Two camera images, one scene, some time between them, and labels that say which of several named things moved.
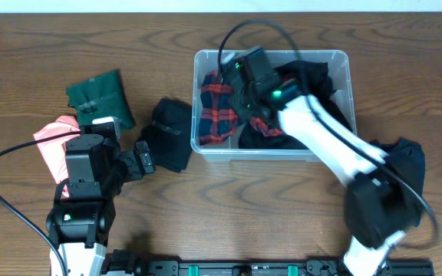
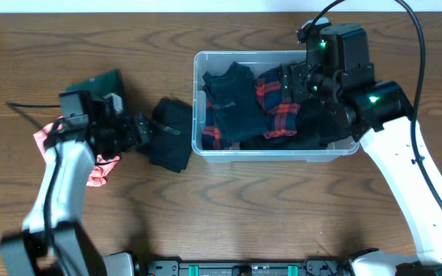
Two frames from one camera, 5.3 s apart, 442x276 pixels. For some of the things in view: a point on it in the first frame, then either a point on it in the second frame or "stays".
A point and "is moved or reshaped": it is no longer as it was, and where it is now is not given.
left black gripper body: x=136 y=165 -> x=141 y=130
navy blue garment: x=405 y=163 is moved or reshaped
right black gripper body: x=249 y=100 -> x=311 y=83
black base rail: x=311 y=267 stays
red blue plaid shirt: x=218 y=112 is moved or reshaped
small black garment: x=169 y=134 stays
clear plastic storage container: x=219 y=133 stays
